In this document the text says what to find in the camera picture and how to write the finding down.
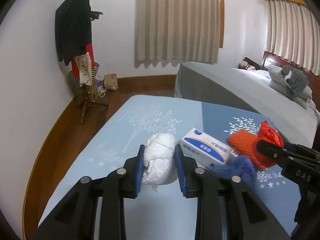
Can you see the cardboard box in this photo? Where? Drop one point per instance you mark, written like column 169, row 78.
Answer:
column 93, row 92

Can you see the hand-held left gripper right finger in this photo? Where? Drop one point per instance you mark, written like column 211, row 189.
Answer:
column 180, row 170

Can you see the folded grey duvet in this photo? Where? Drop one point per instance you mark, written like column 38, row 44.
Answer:
column 280, row 87

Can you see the bed with grey sheet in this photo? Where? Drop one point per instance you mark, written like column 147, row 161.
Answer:
column 225, row 87

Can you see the wide beige curtain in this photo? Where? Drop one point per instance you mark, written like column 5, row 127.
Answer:
column 175, row 20

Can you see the beige tote bag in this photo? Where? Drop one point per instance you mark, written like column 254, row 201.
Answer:
column 83, row 70

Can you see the blue plastic bag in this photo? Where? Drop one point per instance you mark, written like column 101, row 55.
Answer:
column 240, row 167

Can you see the narrow beige curtain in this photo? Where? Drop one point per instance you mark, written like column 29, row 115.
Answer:
column 292, row 35

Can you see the striped bag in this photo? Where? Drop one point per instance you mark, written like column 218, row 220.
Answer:
column 95, row 72

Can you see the red plastic bag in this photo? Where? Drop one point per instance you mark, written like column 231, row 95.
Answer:
column 268, row 132

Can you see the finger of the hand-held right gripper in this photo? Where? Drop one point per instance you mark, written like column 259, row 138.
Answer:
column 300, row 150
column 271, row 151

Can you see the dark grey blanket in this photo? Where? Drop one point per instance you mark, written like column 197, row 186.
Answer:
column 296, row 80

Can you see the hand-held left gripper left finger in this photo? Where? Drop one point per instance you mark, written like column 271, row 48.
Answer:
column 138, row 170

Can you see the black jacket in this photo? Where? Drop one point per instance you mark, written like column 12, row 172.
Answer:
column 72, row 25

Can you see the blue printed tablecloth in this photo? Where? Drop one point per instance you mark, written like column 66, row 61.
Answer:
column 175, row 115

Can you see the white paper ball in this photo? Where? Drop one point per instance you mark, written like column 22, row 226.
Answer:
column 160, row 155

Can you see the brown paper bag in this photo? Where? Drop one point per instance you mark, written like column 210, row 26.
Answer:
column 111, row 82

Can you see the orange foam net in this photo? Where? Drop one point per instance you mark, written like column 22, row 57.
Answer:
column 242, row 142

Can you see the wooden coat rack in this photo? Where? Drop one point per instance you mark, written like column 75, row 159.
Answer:
column 85, row 105

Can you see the wooden headboard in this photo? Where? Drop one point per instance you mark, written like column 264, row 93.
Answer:
column 270, row 60

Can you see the white and blue box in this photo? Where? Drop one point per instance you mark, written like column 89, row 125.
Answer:
column 200, row 145

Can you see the purple packet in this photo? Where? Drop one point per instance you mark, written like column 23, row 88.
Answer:
column 100, row 86

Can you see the wooden window frame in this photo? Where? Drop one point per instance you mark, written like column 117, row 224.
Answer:
column 221, row 17

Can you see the grey pillow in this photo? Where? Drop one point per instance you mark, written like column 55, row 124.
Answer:
column 275, row 73

